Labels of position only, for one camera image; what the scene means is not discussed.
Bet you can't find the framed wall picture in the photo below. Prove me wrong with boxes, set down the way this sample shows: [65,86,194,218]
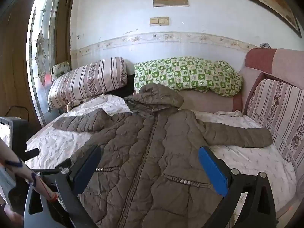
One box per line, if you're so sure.
[184,0,302,38]

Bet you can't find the striped floral cushion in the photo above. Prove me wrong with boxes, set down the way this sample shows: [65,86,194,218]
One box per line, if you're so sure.
[247,79,304,169]

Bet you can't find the striped floral pillow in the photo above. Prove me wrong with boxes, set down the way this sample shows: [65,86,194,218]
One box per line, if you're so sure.
[47,57,128,110]

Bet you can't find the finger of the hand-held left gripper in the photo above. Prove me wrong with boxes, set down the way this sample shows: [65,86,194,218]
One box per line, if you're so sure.
[24,148,40,160]

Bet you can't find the small floral pillow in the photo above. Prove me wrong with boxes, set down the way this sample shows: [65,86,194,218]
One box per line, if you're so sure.
[51,61,71,79]

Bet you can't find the wooden door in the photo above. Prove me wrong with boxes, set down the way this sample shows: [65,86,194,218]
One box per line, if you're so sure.
[0,0,79,133]

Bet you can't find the beige crumpled cloth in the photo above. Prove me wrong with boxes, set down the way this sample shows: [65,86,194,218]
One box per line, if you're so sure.
[66,100,82,112]

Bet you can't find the black braided cable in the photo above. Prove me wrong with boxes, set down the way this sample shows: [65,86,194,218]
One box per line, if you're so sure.
[5,105,28,118]

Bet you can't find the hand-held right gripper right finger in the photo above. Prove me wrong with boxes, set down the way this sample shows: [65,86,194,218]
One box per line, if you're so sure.
[198,146,278,228]

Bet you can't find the brown quilted hooded jacket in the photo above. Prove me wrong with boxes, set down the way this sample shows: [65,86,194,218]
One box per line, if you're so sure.
[53,84,273,228]

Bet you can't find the green checkered pillow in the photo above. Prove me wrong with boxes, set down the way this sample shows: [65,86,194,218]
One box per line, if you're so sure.
[134,56,243,98]

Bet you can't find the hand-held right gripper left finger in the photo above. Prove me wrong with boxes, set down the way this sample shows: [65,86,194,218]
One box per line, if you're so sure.
[23,145,102,228]

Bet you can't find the white floral bed sheet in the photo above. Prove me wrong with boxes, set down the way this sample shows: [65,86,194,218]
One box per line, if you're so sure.
[25,94,297,219]

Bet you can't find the pale rod with blue marks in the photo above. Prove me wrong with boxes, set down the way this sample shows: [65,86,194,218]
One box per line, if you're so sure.
[0,139,59,202]

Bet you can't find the beige wall switch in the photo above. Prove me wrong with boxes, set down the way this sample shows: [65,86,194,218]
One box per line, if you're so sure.
[150,17,170,26]

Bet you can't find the stained glass door pane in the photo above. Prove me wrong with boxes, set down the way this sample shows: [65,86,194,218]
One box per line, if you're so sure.
[26,0,60,127]

